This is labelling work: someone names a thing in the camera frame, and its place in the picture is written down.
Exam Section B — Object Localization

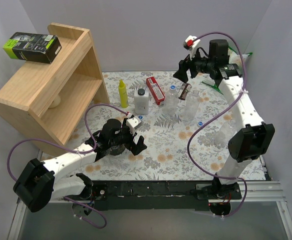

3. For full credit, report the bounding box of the floral table mat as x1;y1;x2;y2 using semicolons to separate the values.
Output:
68;71;232;181

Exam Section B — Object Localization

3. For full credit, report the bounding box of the cream object under shelf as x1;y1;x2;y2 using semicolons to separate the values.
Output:
49;95;61;109

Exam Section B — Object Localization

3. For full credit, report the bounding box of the white bottle black cap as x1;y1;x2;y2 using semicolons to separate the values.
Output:
134;88;149;115

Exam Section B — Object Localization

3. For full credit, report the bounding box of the yellow squeeze bottle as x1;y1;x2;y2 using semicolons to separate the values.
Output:
118;79;129;108

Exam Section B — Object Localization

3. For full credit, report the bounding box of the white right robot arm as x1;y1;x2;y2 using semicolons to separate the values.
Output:
173;35;275;199

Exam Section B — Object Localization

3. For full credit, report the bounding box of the purple cable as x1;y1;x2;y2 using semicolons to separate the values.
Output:
187;31;248;217
7;103;134;229

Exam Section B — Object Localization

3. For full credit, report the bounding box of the brown snack bar wrapper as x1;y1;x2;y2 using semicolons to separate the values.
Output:
178;83;192;100

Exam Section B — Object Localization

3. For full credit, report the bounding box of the green chips bag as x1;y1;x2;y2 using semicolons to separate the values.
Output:
202;47;253;93

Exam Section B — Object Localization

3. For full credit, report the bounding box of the clear plastic bottle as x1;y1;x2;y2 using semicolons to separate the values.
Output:
214;119;237;148
163;88;179;116
182;89;200;121

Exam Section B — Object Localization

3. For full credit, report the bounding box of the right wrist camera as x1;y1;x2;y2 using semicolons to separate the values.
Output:
183;35;201;60

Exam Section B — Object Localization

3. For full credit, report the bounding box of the wooden shelf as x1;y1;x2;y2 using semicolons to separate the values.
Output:
0;23;109;156

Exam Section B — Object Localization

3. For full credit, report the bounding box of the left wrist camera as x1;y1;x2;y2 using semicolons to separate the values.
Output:
126;112;142;130

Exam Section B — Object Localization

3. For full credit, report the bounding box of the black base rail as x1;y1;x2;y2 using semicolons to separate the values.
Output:
63;179;243;212

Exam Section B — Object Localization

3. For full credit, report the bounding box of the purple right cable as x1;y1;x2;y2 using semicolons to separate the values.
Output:
187;31;248;217

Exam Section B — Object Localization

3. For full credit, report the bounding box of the red toothpaste box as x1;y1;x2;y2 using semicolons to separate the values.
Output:
146;76;165;106

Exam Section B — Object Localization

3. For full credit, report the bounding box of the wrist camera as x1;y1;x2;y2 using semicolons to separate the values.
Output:
183;35;201;60
126;112;142;130

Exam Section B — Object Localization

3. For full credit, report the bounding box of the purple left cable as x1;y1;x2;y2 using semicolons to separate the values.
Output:
7;103;134;229

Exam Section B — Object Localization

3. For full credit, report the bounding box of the black green box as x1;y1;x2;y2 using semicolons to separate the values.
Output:
2;32;62;64

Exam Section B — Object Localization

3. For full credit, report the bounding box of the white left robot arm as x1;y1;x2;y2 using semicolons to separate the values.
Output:
13;117;147;213

